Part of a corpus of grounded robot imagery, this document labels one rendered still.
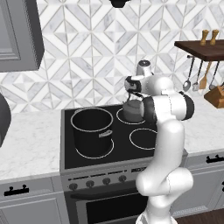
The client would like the grey base cupboard door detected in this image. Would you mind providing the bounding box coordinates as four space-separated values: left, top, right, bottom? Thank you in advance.
171 170 224 217
0 198 70 224

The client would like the dark grey rounded appliance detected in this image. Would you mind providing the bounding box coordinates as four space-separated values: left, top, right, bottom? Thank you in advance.
0 93 12 148

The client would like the hanging dark metal spoon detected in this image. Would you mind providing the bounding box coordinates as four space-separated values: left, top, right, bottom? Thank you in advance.
208 60 221 91

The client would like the wooden knife block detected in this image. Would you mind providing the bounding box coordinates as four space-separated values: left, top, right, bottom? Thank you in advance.
203 82 224 109

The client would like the grey wall cupboard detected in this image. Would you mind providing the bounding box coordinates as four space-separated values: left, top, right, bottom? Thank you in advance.
0 0 46 74

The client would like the black cooking pot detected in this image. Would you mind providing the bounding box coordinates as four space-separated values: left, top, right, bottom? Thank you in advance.
70 107 115 158

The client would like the hanging wooden spatula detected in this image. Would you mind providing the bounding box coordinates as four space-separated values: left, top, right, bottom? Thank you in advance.
199 60 213 91

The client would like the black oven door handle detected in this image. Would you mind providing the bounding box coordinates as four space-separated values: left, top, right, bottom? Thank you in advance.
69 186 142 201

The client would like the grey wall cupboard door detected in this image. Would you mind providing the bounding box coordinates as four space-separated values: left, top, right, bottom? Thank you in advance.
0 0 30 61

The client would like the hanging metal slotted spatula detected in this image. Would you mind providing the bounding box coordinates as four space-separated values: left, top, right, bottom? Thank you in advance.
192 59 204 92

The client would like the grey drawer front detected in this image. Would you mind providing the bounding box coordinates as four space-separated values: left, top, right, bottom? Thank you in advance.
0 175 64 203
185 150 224 172

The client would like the black range hood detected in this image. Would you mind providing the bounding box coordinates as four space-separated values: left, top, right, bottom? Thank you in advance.
108 0 132 9

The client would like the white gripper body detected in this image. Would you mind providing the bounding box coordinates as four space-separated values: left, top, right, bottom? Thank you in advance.
124 75 144 95

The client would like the grey metal kettle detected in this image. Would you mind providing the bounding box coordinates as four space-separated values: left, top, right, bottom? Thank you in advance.
122 91 146 123

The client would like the wooden shaker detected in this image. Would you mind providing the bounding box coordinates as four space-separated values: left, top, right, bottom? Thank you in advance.
199 29 210 47
209 29 220 46

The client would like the dark wooden wall shelf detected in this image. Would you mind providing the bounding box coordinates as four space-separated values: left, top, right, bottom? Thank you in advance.
173 39 224 62

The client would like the black drawer handle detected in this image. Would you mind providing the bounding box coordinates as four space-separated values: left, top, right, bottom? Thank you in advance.
205 154 224 165
3 184 31 197

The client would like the hanging metal ladle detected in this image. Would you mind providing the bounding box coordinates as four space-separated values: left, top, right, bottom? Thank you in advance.
182 55 195 93

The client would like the oven door with window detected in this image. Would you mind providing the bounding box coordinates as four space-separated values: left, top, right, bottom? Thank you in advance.
64 186 153 224

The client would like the black and steel stove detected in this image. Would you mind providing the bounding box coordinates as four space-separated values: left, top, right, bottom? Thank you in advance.
59 103 189 224

